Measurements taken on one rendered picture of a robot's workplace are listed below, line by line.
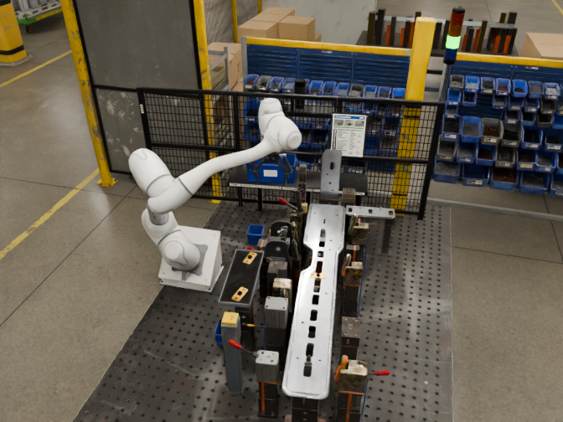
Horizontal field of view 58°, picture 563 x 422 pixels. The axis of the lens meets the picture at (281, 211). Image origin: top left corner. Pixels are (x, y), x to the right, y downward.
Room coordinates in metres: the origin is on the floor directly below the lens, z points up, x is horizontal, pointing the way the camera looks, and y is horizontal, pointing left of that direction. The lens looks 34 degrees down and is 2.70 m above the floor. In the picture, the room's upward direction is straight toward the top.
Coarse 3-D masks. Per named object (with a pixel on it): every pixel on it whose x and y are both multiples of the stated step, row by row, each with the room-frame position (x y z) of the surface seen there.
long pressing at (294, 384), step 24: (312, 216) 2.47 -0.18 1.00; (336, 216) 2.47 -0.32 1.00; (312, 240) 2.23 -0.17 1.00; (336, 240) 2.23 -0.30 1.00; (312, 264) 2.03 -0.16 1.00; (336, 264) 2.04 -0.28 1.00; (312, 288) 1.85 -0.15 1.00; (288, 360) 1.41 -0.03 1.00; (312, 360) 1.41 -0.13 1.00; (288, 384) 1.29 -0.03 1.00; (312, 384) 1.29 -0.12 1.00
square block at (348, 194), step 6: (348, 192) 2.64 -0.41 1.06; (354, 192) 2.64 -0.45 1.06; (342, 198) 2.62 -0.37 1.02; (348, 198) 2.62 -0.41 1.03; (354, 198) 2.62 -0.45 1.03; (342, 204) 2.63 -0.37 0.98; (348, 204) 2.62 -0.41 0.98; (348, 216) 2.62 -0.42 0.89; (348, 222) 2.64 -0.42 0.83; (348, 228) 2.64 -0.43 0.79; (348, 234) 2.62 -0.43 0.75; (348, 240) 2.61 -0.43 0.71
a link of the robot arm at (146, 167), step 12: (132, 156) 1.99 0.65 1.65; (144, 156) 1.98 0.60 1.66; (156, 156) 2.01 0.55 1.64; (132, 168) 1.95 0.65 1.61; (144, 168) 1.92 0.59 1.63; (156, 168) 1.93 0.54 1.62; (144, 180) 1.89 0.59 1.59; (144, 192) 2.01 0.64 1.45; (144, 216) 2.28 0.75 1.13; (156, 216) 2.12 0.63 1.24; (168, 216) 2.23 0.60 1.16; (144, 228) 2.27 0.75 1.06; (156, 228) 2.17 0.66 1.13; (168, 228) 2.19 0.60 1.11; (156, 240) 2.19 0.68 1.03
